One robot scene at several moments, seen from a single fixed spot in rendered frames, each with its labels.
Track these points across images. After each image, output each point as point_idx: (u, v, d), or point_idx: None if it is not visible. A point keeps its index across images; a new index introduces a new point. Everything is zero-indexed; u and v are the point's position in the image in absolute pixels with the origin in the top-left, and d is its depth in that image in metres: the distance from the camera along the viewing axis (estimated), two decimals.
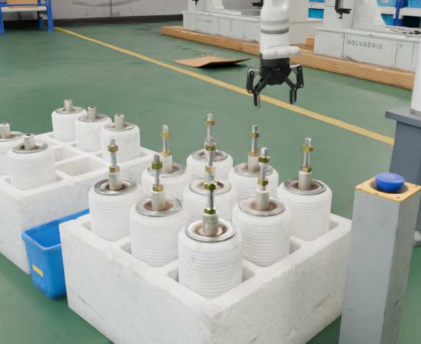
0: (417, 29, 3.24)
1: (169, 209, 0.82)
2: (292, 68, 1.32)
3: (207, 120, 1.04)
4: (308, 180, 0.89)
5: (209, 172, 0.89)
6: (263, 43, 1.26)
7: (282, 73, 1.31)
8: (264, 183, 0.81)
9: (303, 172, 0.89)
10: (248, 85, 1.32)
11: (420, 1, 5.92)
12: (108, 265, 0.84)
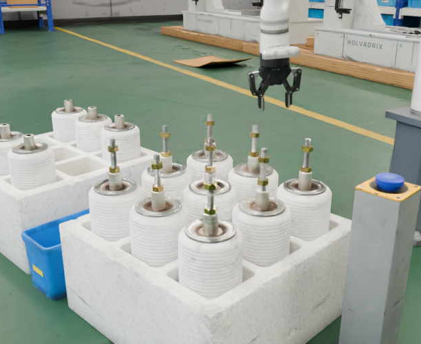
0: (417, 29, 3.24)
1: (169, 209, 0.82)
2: (292, 69, 1.32)
3: (207, 120, 1.04)
4: (308, 180, 0.89)
5: (209, 172, 0.89)
6: (263, 43, 1.26)
7: (282, 74, 1.31)
8: (264, 183, 0.81)
9: (303, 172, 0.89)
10: (251, 89, 1.32)
11: (420, 1, 5.92)
12: (108, 265, 0.84)
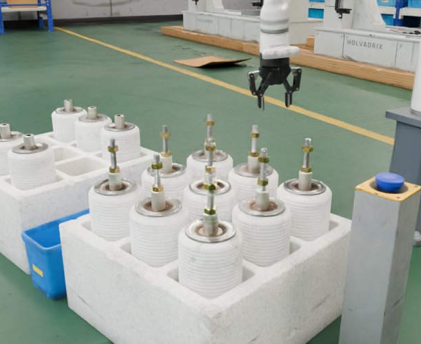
0: (417, 29, 3.24)
1: (169, 209, 0.82)
2: (292, 69, 1.32)
3: (207, 120, 1.04)
4: (308, 180, 0.89)
5: (209, 172, 0.89)
6: (263, 43, 1.26)
7: (282, 73, 1.31)
8: (264, 183, 0.81)
9: (303, 172, 0.89)
10: (251, 88, 1.32)
11: (420, 1, 5.92)
12: (108, 265, 0.84)
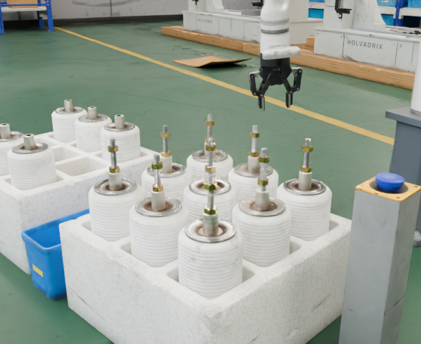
0: (417, 29, 3.24)
1: (169, 209, 0.82)
2: (292, 69, 1.32)
3: (207, 120, 1.04)
4: (308, 180, 0.89)
5: (209, 172, 0.89)
6: (263, 43, 1.26)
7: (283, 74, 1.31)
8: (264, 183, 0.81)
9: (303, 172, 0.89)
10: (252, 89, 1.32)
11: (420, 1, 5.92)
12: (108, 265, 0.84)
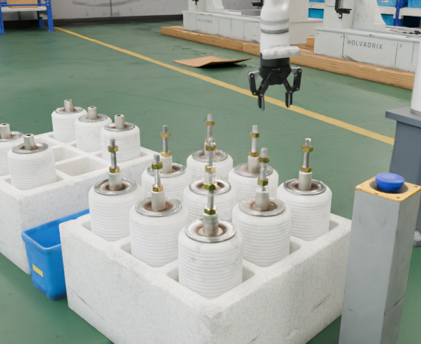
0: (417, 29, 3.24)
1: (169, 209, 0.82)
2: (292, 69, 1.32)
3: (207, 120, 1.04)
4: (308, 180, 0.89)
5: (209, 172, 0.89)
6: (263, 43, 1.26)
7: (283, 73, 1.31)
8: (264, 183, 0.81)
9: (303, 172, 0.89)
10: (252, 88, 1.32)
11: (420, 1, 5.92)
12: (108, 265, 0.84)
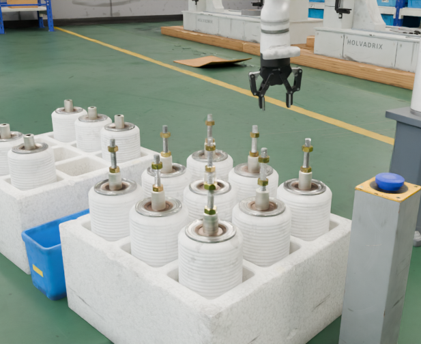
0: (417, 29, 3.24)
1: (169, 209, 0.82)
2: (293, 69, 1.32)
3: (207, 120, 1.04)
4: (308, 180, 0.89)
5: (209, 172, 0.89)
6: (264, 43, 1.26)
7: (283, 74, 1.31)
8: (264, 183, 0.81)
9: (303, 172, 0.89)
10: (252, 89, 1.32)
11: (420, 1, 5.92)
12: (108, 265, 0.84)
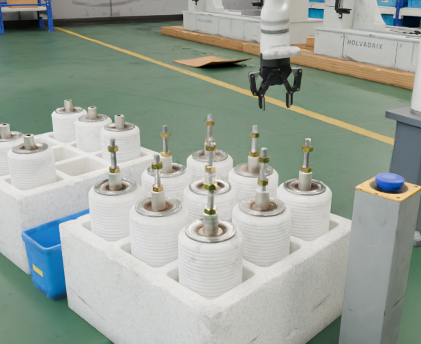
0: (417, 29, 3.24)
1: (169, 209, 0.82)
2: (293, 69, 1.32)
3: (207, 120, 1.04)
4: (308, 180, 0.89)
5: (209, 172, 0.89)
6: (263, 43, 1.26)
7: (283, 74, 1.31)
8: (264, 183, 0.81)
9: (303, 172, 0.89)
10: (252, 89, 1.32)
11: (420, 1, 5.92)
12: (108, 265, 0.84)
